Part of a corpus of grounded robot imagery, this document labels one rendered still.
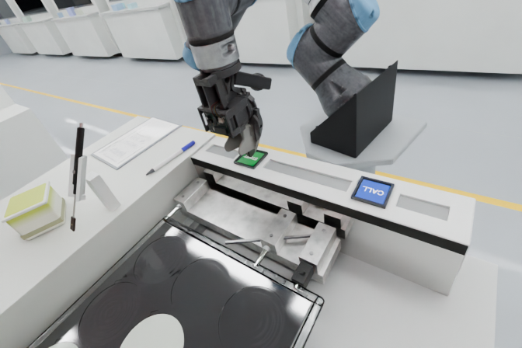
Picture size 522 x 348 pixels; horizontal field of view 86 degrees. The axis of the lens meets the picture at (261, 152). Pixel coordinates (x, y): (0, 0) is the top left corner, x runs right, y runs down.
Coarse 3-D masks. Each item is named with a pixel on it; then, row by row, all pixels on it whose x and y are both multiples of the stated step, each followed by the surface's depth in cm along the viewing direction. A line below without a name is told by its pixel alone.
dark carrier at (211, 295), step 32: (160, 256) 53; (192, 256) 51; (224, 256) 50; (128, 288) 49; (160, 288) 48; (192, 288) 47; (224, 288) 45; (256, 288) 44; (64, 320) 46; (96, 320) 45; (128, 320) 44; (192, 320) 42; (224, 320) 42; (256, 320) 41; (288, 320) 40
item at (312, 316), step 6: (318, 300) 41; (312, 306) 40; (318, 306) 40; (312, 312) 40; (318, 312) 40; (306, 318) 39; (312, 318) 39; (306, 324) 39; (312, 324) 39; (300, 330) 38; (306, 330) 38; (300, 336) 38; (306, 336) 38; (294, 342) 37; (300, 342) 37; (306, 342) 37
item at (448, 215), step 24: (216, 144) 69; (240, 168) 60; (264, 168) 58; (288, 168) 57; (312, 168) 55; (336, 168) 54; (312, 192) 50; (336, 192) 49; (408, 192) 46; (432, 192) 45; (384, 216) 43; (408, 216) 42; (432, 216) 42; (456, 216) 41; (456, 240) 38
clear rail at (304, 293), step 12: (168, 216) 61; (180, 228) 57; (192, 228) 57; (204, 240) 54; (228, 252) 50; (252, 264) 47; (264, 276) 46; (288, 288) 44; (300, 288) 43; (312, 300) 41; (324, 300) 41
